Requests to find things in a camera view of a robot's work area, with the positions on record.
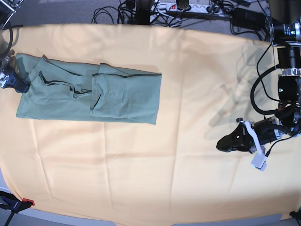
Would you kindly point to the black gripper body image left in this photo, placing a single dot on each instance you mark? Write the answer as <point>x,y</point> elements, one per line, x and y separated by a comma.
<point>8,77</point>

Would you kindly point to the green T-shirt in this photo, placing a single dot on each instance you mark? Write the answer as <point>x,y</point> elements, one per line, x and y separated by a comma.
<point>85,92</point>

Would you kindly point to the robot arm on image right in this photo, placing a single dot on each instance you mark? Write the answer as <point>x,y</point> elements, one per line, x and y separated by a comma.
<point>285,35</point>

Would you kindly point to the blue black bar clamp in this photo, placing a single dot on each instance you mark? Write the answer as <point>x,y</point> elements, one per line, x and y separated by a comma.
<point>10,202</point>

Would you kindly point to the black monitor stand post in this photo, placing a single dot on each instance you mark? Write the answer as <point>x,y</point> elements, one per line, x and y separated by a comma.
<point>143,12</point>

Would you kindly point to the white power strip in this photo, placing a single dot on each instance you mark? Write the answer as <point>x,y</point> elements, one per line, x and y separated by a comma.
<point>192,8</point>

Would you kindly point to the yellow table cloth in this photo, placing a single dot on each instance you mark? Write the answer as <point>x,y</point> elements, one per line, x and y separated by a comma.
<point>141,174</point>

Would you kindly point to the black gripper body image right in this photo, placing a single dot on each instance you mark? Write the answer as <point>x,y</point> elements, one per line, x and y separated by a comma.
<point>268,130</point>

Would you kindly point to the black clamp right corner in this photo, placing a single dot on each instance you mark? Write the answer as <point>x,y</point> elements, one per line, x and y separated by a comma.
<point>296,215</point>

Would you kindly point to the black power adapter brick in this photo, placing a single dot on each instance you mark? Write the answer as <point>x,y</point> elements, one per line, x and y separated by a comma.
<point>245,15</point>

